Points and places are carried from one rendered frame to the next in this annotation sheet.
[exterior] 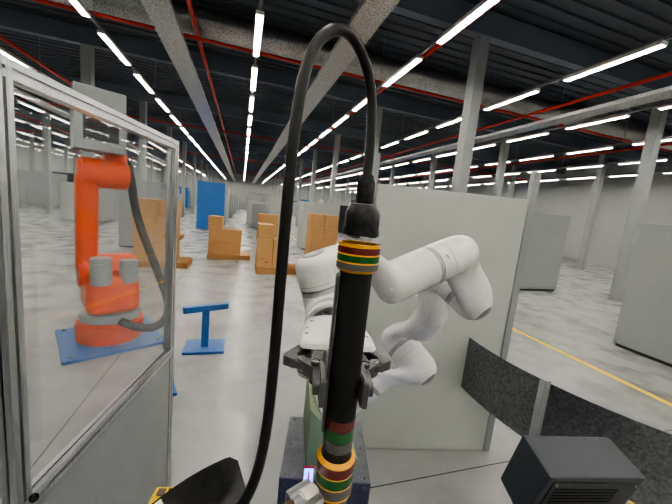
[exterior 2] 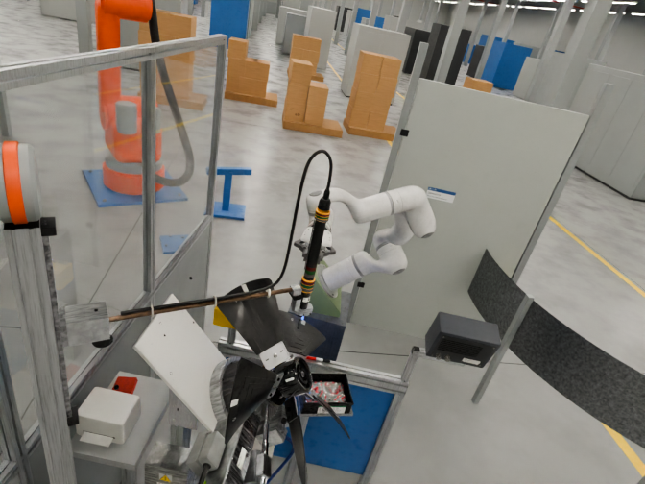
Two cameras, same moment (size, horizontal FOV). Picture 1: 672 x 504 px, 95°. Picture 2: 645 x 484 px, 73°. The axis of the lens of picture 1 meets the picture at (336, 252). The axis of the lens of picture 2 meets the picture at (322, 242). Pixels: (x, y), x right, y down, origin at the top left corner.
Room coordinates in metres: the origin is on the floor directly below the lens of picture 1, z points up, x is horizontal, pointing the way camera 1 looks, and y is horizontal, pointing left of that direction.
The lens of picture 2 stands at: (-0.83, -0.15, 2.30)
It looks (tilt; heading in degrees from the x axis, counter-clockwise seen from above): 28 degrees down; 6
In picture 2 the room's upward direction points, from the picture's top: 13 degrees clockwise
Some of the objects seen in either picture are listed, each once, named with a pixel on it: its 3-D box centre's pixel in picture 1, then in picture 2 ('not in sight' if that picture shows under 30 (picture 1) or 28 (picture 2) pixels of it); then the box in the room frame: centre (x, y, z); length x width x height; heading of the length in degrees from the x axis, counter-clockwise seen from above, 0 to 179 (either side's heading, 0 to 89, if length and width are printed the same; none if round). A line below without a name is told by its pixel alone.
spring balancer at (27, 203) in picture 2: not in sight; (16, 182); (-0.16, 0.52, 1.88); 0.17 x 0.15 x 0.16; 6
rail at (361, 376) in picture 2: not in sight; (312, 366); (0.68, -0.09, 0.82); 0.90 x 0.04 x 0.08; 96
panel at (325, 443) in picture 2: not in sight; (299, 418); (0.68, -0.09, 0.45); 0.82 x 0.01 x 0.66; 96
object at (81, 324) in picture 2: not in sight; (84, 323); (-0.10, 0.45, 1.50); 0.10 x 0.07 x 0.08; 131
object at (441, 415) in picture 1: (435, 315); (456, 222); (2.20, -0.78, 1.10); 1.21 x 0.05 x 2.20; 96
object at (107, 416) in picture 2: not in sight; (107, 418); (0.06, 0.54, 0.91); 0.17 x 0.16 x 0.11; 96
